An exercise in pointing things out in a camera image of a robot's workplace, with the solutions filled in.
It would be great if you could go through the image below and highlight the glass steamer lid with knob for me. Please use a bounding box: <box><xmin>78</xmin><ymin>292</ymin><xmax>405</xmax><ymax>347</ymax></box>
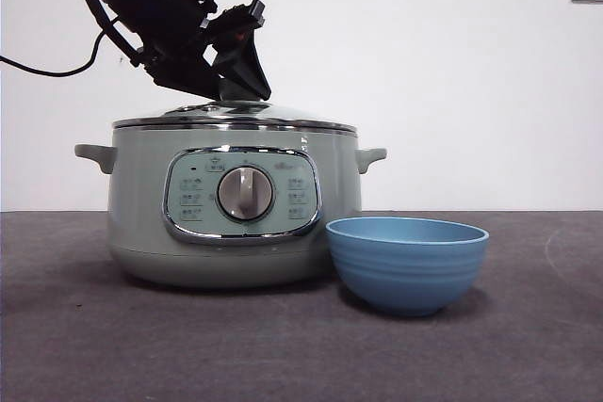
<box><xmin>111</xmin><ymin>77</ymin><xmax>358</xmax><ymax>133</ymax></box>

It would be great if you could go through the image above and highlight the pale green electric steamer pot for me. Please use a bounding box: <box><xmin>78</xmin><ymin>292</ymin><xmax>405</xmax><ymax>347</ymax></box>
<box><xmin>73</xmin><ymin>112</ymin><xmax>389</xmax><ymax>289</ymax></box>

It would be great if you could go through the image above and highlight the blue ribbed bowl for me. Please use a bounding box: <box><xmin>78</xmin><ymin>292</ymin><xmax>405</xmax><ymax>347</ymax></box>
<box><xmin>325</xmin><ymin>217</ymin><xmax>491</xmax><ymax>318</ymax></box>

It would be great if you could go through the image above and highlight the black cable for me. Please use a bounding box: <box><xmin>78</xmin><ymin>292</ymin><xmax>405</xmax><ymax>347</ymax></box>
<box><xmin>0</xmin><ymin>27</ymin><xmax>122</xmax><ymax>78</ymax></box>

